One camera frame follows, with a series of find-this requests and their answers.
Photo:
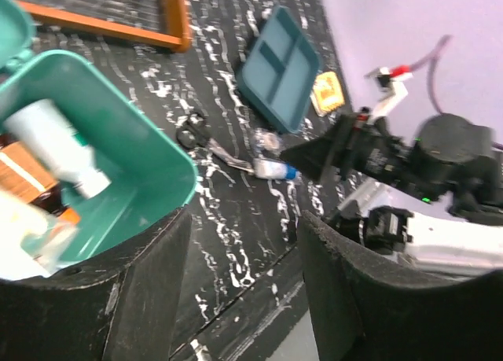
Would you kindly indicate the clear green-banded bottle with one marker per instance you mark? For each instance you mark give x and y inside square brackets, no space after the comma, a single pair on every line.
[56,142]

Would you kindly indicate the blue white small bottle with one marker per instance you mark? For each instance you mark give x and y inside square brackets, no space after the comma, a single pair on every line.
[274,170]

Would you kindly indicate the black small scissors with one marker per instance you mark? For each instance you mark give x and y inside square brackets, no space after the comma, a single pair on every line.
[194,131]

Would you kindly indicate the brown orange-capped medicine bottle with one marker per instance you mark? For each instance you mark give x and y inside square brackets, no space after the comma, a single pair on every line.
[26,178]

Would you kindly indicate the dark blue divided tray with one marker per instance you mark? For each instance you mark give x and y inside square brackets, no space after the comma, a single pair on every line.
[278,75]

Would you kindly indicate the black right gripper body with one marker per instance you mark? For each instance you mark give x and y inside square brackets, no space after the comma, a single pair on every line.
[370,149]

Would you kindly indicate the orange wooden shelf rack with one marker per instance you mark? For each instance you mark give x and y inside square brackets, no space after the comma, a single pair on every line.
[178,39]

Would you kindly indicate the clear tape roll bag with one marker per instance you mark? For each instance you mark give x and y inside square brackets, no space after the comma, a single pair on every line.
[268,141]

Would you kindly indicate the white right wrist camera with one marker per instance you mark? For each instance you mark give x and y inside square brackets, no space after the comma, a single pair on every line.
[391,82]

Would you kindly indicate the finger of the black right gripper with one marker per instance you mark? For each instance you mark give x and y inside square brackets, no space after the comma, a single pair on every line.
[314,158]

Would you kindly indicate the bag of cotton balls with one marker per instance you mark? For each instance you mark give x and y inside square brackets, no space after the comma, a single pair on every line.
[32,240]

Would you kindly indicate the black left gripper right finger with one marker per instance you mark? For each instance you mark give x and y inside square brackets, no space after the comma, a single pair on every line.
[365,307]

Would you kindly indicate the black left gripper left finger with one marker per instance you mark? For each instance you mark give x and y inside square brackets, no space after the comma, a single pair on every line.
[118,305]

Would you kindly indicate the teal medicine kit box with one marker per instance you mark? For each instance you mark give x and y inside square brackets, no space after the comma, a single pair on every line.
[150,174]

